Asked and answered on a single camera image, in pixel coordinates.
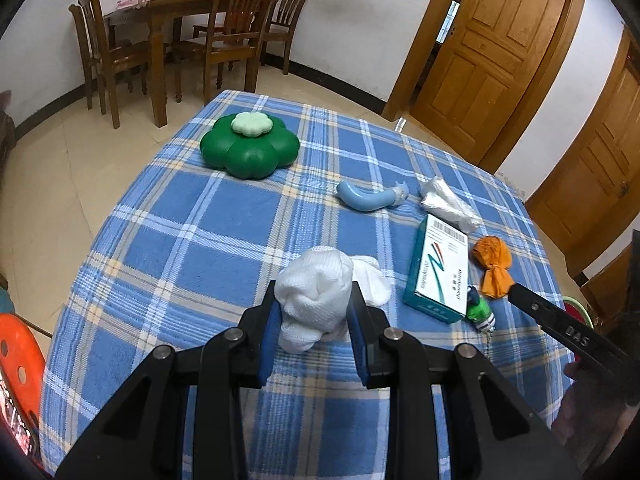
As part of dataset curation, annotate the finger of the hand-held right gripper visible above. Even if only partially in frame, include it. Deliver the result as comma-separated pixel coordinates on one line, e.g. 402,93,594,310
509,282,557,332

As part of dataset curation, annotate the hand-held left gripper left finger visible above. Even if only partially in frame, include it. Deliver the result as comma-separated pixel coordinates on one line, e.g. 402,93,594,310
55,280,281,480

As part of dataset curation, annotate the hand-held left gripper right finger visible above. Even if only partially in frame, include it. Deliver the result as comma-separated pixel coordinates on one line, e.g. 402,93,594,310
347,281,583,480

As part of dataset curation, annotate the white mesh cloth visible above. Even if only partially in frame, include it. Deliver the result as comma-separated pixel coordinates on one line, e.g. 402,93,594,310
275,246,357,353

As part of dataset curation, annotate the person's right hand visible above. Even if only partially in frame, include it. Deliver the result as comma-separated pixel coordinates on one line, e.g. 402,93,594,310
552,360,638,443

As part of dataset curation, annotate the red round stool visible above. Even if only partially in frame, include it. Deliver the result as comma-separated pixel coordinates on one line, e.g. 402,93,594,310
562,296,596,328

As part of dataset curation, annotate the orange cloth bundle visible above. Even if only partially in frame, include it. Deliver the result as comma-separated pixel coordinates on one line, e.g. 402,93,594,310
472,236,516,301

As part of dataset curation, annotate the white crumpled tissue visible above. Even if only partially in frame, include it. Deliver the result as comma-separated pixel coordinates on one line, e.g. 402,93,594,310
350,255,393,307

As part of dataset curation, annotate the wooden furniture panel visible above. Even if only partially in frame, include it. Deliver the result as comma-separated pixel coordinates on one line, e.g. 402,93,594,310
580,242,640,331

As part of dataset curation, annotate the teal and white box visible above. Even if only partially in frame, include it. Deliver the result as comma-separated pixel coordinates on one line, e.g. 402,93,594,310
402,213,471,324

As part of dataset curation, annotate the clear crumpled plastic bag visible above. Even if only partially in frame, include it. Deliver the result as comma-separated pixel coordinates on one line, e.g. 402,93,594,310
419,176,483,235

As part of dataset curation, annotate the blue plaid tablecloth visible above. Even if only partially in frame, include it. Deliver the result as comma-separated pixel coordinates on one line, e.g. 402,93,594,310
39,89,576,480

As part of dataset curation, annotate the closed wooden door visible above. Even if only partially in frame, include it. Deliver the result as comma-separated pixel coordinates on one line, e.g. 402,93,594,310
527,25,640,276

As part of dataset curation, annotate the green flower-shaped container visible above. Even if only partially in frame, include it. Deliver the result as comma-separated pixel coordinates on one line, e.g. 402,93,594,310
200,114,301,180

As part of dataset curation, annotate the light green flower-shaped lid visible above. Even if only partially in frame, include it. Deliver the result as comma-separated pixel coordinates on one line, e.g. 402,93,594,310
231,113,274,137

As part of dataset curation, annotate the open wooden door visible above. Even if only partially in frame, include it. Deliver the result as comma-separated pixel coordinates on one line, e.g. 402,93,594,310
410,0,571,161

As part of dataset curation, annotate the orange plastic stool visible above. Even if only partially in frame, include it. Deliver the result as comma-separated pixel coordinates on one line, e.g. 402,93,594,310
0,312,48,441

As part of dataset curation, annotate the wooden dining chair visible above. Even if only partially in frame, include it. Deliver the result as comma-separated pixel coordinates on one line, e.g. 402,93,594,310
69,0,151,115
170,0,292,106
192,0,316,73

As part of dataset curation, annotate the wooden dining table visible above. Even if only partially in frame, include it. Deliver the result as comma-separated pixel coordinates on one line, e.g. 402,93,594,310
102,0,286,128

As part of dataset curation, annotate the green striped keychain toy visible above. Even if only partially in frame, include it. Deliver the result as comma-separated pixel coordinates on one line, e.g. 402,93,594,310
466,285,498,358

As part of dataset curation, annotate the blue curved plastic handle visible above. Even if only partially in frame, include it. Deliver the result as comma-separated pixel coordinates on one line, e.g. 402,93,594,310
336,180,410,213

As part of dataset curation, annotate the wooden door frame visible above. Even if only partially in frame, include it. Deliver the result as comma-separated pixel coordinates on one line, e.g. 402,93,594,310
382,0,588,173

